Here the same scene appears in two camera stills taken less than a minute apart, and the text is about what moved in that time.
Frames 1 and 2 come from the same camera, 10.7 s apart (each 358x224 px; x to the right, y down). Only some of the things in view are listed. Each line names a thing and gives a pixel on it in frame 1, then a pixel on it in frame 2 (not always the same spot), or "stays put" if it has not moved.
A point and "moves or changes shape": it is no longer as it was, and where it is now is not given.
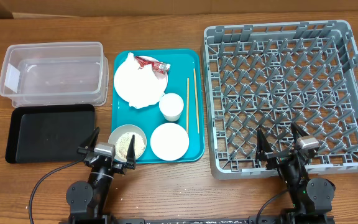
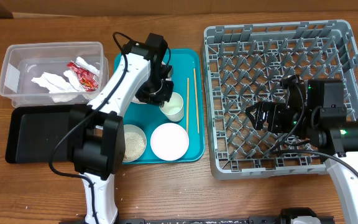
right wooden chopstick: x=196 y=106 stays put
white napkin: x=141 y=87 moves or changes shape
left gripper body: x=117 y=167 -> x=155 y=89
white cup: x=171 y=106 stays put
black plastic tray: x=48 y=133 stays put
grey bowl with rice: x=121 y=135 stays put
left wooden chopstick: x=188 y=105 stays put
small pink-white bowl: x=169 y=141 stays put
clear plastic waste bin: x=64 y=73 stays put
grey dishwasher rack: x=269 y=76 stays put
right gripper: x=263 y=150 -> x=273 y=109
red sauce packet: x=159 y=66 moves or changes shape
